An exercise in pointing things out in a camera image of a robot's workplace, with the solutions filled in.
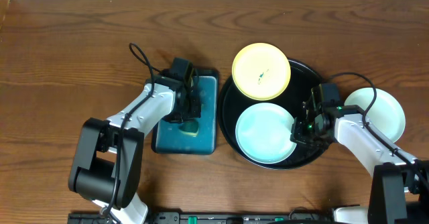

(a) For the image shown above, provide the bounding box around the green and yellow sponge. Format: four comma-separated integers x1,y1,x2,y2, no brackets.
178,119,199,137

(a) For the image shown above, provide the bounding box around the light blue plate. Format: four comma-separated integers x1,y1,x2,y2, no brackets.
235,103,297,164

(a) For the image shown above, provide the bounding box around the pale green plate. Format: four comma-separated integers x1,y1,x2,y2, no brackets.
345,87,406,143

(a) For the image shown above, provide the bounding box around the yellow plate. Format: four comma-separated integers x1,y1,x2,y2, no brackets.
232,43,292,101

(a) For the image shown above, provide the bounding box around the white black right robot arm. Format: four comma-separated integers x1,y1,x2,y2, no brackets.
291,105,428,223

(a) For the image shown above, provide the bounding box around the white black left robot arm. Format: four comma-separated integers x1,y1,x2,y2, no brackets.
68,75,201,223

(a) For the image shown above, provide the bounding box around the teal rectangular water tray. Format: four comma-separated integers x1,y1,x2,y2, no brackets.
151,68,219,155

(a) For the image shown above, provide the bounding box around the black round tray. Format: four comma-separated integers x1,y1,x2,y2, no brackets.
217,59,324,170

